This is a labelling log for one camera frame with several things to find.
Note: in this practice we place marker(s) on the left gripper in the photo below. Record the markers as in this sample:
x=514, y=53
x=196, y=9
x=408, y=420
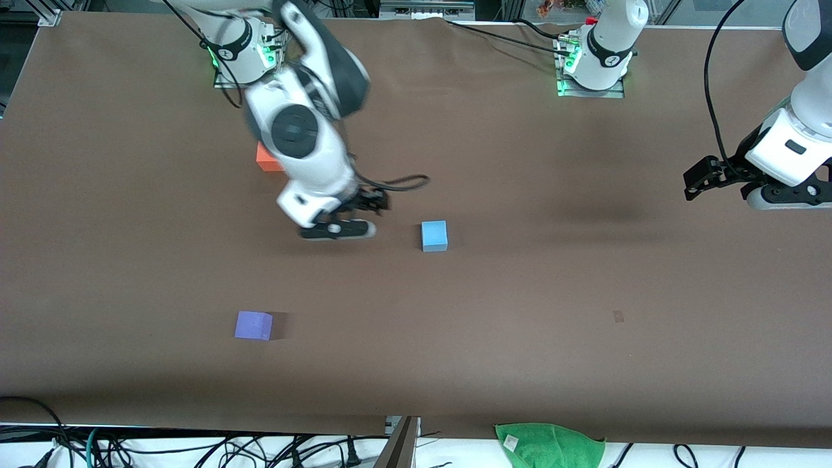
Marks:
x=733, y=166

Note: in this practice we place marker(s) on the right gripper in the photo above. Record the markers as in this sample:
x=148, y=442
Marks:
x=364, y=200

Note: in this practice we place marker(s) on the blue block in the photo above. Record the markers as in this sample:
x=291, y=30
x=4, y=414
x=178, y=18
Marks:
x=434, y=235

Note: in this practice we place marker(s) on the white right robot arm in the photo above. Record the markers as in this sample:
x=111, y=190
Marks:
x=296, y=130

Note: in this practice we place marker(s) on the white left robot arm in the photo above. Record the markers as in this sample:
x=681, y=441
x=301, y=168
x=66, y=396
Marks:
x=812, y=91

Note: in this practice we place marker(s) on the orange block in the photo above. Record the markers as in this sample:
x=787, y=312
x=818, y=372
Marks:
x=263, y=159

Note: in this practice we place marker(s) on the purple block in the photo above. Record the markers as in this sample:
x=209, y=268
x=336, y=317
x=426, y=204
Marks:
x=253, y=325

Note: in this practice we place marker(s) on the grey power strip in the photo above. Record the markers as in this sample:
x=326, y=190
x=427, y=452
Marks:
x=426, y=9

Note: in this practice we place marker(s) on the green cloth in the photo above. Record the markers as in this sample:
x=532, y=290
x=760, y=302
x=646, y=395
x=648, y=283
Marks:
x=552, y=448

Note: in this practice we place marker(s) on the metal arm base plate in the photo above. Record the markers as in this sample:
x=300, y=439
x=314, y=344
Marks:
x=224, y=83
x=591, y=93

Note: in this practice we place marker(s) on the grey metal post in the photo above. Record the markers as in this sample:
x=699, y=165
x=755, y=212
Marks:
x=400, y=448

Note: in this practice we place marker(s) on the aluminium frame bar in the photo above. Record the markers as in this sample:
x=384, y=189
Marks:
x=39, y=12

